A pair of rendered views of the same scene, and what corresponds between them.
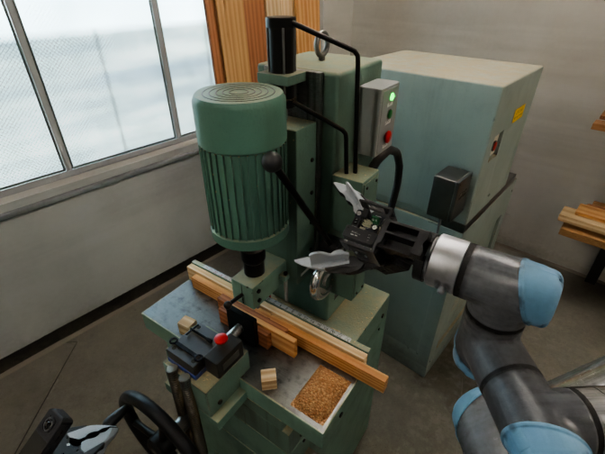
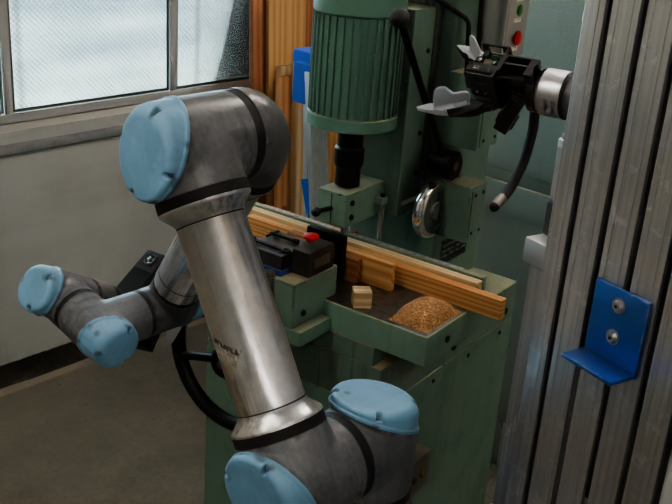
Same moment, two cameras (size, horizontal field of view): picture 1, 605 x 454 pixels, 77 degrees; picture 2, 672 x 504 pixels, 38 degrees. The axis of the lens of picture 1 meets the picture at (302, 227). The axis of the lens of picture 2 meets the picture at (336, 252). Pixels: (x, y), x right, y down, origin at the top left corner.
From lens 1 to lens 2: 1.12 m
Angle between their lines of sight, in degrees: 11
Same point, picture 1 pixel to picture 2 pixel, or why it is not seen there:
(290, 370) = (385, 298)
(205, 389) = (293, 283)
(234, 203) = (348, 71)
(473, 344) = not seen: hidden behind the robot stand
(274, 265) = (369, 183)
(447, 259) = (553, 80)
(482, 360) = not seen: hidden behind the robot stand
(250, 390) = (337, 312)
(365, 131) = (491, 27)
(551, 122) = not seen: outside the picture
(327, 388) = (432, 304)
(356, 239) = (478, 70)
